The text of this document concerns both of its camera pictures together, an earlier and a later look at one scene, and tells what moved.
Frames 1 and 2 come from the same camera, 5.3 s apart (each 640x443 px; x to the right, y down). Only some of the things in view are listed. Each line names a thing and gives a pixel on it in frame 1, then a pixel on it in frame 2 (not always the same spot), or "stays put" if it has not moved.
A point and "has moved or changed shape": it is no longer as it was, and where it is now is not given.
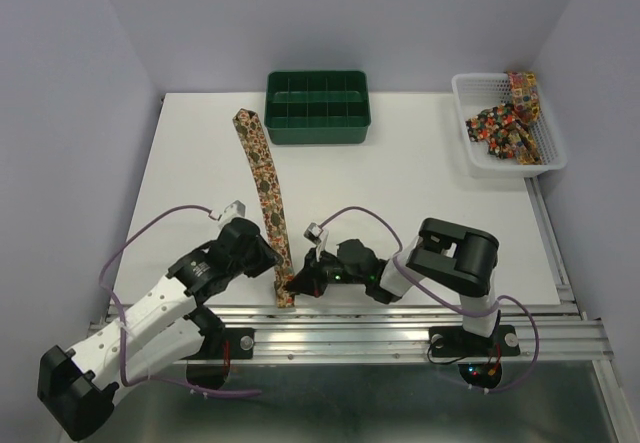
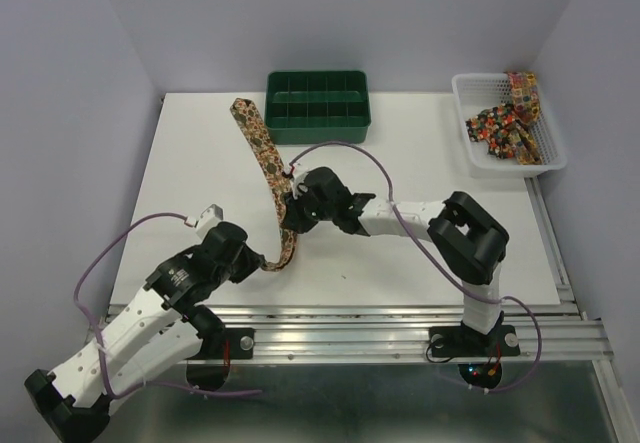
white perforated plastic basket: [475, 92] stays put
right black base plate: [454, 341] stays put
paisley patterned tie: [251, 134] has moved or changed shape
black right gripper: [309, 279] to [298, 225]
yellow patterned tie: [525, 97] stays put
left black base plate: [241, 344] stays put
